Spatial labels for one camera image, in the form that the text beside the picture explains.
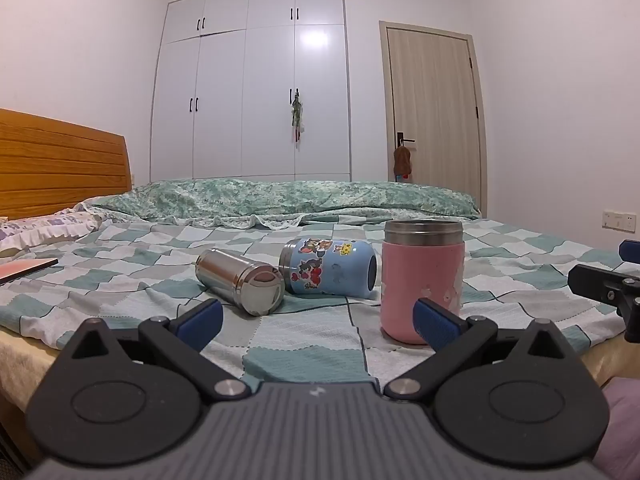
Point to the pink clothing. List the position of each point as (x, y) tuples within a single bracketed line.
[(622, 430)]

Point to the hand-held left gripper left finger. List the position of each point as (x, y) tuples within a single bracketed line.
[(202, 321)]

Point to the checkered green bed sheet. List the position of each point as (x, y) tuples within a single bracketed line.
[(150, 265)]

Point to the brown hanging pouch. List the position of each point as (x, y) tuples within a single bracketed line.
[(402, 161)]

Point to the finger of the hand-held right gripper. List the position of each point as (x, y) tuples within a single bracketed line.
[(600, 282), (631, 250)]

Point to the white wardrobe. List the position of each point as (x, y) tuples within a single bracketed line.
[(240, 90)]

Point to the green hanging ornament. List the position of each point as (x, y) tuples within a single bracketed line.
[(297, 112)]

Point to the green floral quilt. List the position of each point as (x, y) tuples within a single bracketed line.
[(280, 197)]

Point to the light wooden door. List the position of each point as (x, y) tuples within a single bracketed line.
[(432, 110)]

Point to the red flat book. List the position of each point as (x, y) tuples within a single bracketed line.
[(22, 269)]

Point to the white wall socket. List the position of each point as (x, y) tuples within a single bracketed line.
[(620, 221)]

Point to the purple floral pillow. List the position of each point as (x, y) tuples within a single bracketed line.
[(45, 227)]

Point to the pink cup with steel rim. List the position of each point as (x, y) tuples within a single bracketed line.
[(420, 285)]

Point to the silver steel cup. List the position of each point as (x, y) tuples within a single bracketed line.
[(235, 280)]

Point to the wooden bed headboard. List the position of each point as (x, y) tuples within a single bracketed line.
[(55, 165)]

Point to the blue cartoon sticker cup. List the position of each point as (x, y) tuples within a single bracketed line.
[(325, 265)]

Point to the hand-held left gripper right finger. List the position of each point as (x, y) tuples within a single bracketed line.
[(436, 327)]

